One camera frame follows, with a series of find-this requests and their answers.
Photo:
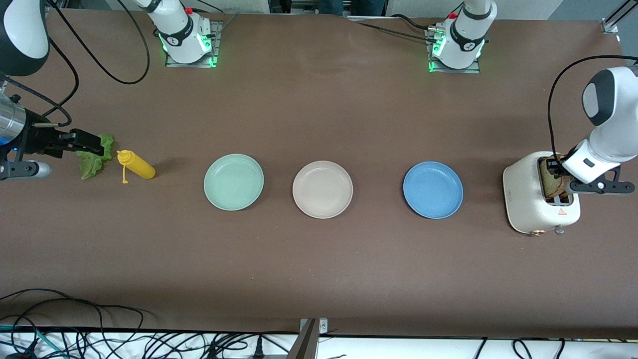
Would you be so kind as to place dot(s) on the white two-slot toaster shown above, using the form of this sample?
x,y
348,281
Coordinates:
x,y
523,199

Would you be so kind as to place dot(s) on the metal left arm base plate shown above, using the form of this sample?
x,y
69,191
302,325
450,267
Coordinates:
x,y
456,71

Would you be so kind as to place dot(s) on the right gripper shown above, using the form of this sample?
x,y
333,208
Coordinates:
x,y
37,139

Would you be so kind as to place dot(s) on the blue round plate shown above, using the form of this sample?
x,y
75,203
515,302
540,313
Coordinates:
x,y
432,190

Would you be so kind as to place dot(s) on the beige round plate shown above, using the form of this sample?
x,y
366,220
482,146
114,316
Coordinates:
x,y
322,189

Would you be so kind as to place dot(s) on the mint green round plate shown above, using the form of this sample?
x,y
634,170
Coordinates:
x,y
233,182

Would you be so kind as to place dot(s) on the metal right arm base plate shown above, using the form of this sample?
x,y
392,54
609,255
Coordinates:
x,y
217,40

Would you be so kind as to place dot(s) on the brown toast bread slice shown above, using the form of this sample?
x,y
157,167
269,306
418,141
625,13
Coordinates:
x,y
551,184
565,188

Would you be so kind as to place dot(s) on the aluminium profile rail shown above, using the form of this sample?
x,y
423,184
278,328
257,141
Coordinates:
x,y
609,26

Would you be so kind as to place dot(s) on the grey metal post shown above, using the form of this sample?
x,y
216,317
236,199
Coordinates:
x,y
305,344

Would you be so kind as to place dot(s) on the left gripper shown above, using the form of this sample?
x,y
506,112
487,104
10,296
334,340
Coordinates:
x,y
553,164

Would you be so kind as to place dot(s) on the green lettuce leaf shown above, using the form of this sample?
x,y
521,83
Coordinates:
x,y
92,164

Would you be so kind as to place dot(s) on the yellow mustard squeeze bottle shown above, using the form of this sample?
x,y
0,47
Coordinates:
x,y
139,167

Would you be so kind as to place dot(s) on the small metal bracket plate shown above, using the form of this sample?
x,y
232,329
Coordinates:
x,y
323,326

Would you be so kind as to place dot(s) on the black power plug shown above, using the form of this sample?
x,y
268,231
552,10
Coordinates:
x,y
258,349

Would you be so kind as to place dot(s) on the person in blue jeans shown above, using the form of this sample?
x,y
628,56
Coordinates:
x,y
351,6

